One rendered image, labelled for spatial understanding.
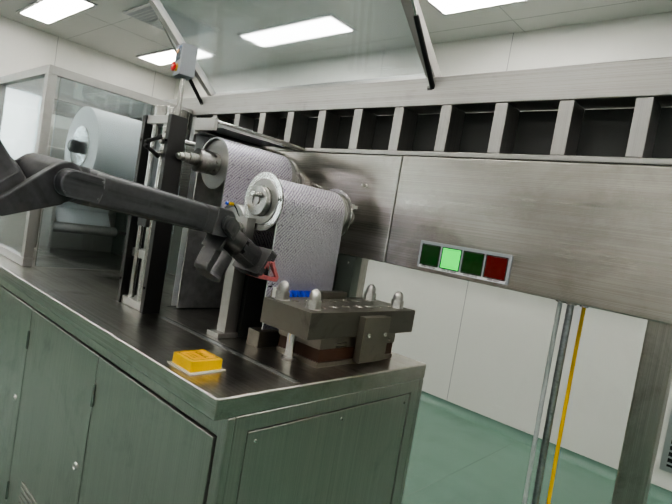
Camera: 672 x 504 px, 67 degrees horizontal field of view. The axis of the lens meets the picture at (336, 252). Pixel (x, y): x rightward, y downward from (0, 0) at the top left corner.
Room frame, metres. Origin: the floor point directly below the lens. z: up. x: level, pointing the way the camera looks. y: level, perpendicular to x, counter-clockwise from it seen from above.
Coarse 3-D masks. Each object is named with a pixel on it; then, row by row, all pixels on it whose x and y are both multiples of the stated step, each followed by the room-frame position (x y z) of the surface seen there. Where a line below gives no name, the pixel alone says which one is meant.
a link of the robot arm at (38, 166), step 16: (0, 144) 0.64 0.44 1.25; (0, 160) 0.64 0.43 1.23; (16, 160) 0.71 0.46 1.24; (32, 160) 0.71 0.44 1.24; (48, 160) 0.71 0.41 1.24; (64, 160) 0.71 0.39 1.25; (0, 176) 0.64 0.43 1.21; (16, 176) 0.66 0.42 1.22; (32, 176) 0.67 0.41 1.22; (48, 176) 0.69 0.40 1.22; (0, 192) 0.64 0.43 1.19; (16, 192) 0.65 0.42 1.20; (32, 192) 0.67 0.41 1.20; (48, 192) 0.69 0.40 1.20; (0, 208) 0.64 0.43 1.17; (16, 208) 0.66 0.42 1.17; (32, 208) 0.68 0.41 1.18
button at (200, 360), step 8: (176, 352) 0.99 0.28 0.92; (184, 352) 0.99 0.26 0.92; (192, 352) 1.00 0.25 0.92; (200, 352) 1.01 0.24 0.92; (208, 352) 1.02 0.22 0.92; (176, 360) 0.98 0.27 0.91; (184, 360) 0.96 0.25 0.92; (192, 360) 0.95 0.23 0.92; (200, 360) 0.96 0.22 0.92; (208, 360) 0.97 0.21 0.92; (216, 360) 0.98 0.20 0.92; (184, 368) 0.96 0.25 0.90; (192, 368) 0.95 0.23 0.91; (200, 368) 0.96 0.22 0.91; (208, 368) 0.97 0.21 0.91; (216, 368) 0.99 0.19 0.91
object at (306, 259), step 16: (288, 240) 1.26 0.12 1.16; (304, 240) 1.30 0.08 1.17; (320, 240) 1.35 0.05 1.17; (336, 240) 1.39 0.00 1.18; (288, 256) 1.27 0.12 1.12; (304, 256) 1.31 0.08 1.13; (320, 256) 1.35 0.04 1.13; (336, 256) 1.40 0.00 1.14; (272, 272) 1.24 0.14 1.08; (288, 272) 1.28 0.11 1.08; (304, 272) 1.32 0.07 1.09; (320, 272) 1.36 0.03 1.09; (272, 288) 1.24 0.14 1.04; (304, 288) 1.32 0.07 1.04; (320, 288) 1.37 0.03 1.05
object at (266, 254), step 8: (248, 240) 1.15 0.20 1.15; (248, 248) 1.14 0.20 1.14; (256, 248) 1.16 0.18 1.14; (264, 248) 1.18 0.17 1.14; (232, 256) 1.15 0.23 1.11; (240, 256) 1.14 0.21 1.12; (248, 256) 1.15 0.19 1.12; (256, 256) 1.16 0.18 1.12; (264, 256) 1.17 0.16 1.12; (272, 256) 1.17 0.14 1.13; (232, 264) 1.21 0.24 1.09; (240, 264) 1.19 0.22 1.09; (248, 264) 1.16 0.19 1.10; (256, 264) 1.16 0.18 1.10; (264, 264) 1.15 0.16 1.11; (256, 272) 1.15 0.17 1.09
